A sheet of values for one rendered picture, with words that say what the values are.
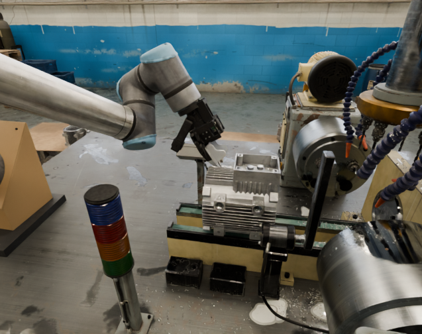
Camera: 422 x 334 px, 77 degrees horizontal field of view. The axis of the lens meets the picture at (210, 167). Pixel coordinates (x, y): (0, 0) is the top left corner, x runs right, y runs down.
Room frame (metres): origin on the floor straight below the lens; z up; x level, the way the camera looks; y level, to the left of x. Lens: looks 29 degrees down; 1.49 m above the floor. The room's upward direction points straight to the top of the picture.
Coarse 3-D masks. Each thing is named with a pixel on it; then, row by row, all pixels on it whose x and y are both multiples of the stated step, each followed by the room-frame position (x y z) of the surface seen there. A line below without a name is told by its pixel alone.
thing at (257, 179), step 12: (240, 156) 0.68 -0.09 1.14; (252, 156) 0.69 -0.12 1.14; (264, 156) 0.69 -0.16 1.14; (276, 156) 0.68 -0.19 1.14; (240, 168) 0.61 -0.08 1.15; (252, 168) 0.63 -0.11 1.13; (264, 168) 0.64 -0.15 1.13; (276, 168) 0.65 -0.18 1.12; (240, 180) 0.60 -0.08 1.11; (252, 180) 0.60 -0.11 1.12; (264, 180) 0.59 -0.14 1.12; (276, 180) 0.59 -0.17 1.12; (240, 192) 0.60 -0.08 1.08; (252, 192) 0.60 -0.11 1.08; (264, 192) 0.59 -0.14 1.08; (276, 192) 0.59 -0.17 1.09
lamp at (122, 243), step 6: (126, 234) 0.39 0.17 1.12; (120, 240) 0.38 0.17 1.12; (126, 240) 0.39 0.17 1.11; (102, 246) 0.37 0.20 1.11; (108, 246) 0.37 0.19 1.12; (114, 246) 0.37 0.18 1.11; (120, 246) 0.38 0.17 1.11; (126, 246) 0.39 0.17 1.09; (102, 252) 0.37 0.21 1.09; (108, 252) 0.37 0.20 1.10; (114, 252) 0.37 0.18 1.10; (120, 252) 0.37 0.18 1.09; (126, 252) 0.38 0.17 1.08; (102, 258) 0.37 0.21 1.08; (108, 258) 0.37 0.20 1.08; (114, 258) 0.37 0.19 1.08; (120, 258) 0.37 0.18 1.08
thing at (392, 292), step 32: (384, 224) 0.38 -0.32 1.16; (416, 224) 0.37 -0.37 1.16; (320, 256) 0.39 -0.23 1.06; (352, 256) 0.33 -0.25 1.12; (384, 256) 0.31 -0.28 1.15; (416, 256) 0.30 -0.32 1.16; (352, 288) 0.28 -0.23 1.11; (384, 288) 0.26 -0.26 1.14; (416, 288) 0.24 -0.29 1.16; (352, 320) 0.24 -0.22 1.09; (384, 320) 0.22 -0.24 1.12; (416, 320) 0.21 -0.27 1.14
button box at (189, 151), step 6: (186, 144) 0.90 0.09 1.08; (192, 144) 0.90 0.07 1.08; (180, 150) 0.89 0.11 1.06; (186, 150) 0.89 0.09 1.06; (192, 150) 0.88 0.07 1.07; (180, 156) 0.88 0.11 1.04; (186, 156) 0.87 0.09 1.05; (192, 156) 0.87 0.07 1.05; (198, 156) 0.87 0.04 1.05; (222, 162) 0.90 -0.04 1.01
